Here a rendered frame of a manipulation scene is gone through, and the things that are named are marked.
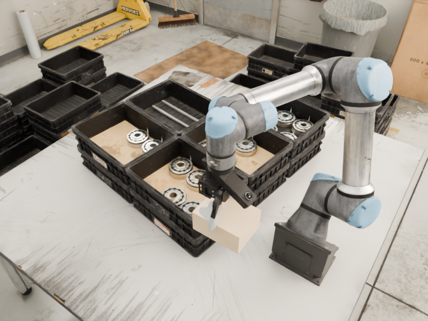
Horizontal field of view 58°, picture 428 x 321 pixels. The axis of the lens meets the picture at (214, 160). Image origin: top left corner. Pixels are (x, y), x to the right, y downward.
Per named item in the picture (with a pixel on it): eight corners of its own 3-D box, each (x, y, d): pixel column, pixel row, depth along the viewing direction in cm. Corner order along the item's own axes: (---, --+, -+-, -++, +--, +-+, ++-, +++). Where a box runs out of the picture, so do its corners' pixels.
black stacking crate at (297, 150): (326, 134, 190) (330, 114, 183) (291, 163, 174) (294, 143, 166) (262, 103, 211) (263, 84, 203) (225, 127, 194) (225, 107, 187)
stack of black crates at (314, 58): (346, 103, 331) (359, 53, 300) (330, 122, 310) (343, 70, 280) (300, 88, 349) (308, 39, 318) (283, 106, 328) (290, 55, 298)
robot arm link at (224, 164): (241, 147, 99) (223, 164, 94) (241, 160, 102) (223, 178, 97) (217, 137, 103) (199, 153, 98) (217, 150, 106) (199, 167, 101)
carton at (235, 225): (259, 226, 118) (261, 209, 113) (238, 254, 110) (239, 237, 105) (215, 204, 124) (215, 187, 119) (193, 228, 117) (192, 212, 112)
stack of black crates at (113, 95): (123, 107, 326) (116, 71, 304) (149, 119, 313) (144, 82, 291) (86, 131, 301) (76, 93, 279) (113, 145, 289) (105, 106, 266)
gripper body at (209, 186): (213, 179, 114) (213, 148, 106) (238, 191, 110) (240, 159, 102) (198, 195, 109) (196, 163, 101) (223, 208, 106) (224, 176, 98)
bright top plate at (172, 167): (197, 166, 166) (197, 165, 165) (178, 178, 161) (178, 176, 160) (183, 155, 171) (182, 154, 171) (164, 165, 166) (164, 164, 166)
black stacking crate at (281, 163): (290, 164, 174) (294, 144, 166) (248, 199, 158) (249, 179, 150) (225, 127, 194) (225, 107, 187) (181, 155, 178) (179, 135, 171)
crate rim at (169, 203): (249, 183, 151) (249, 178, 150) (194, 227, 135) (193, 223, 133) (179, 139, 172) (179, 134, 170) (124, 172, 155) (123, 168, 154)
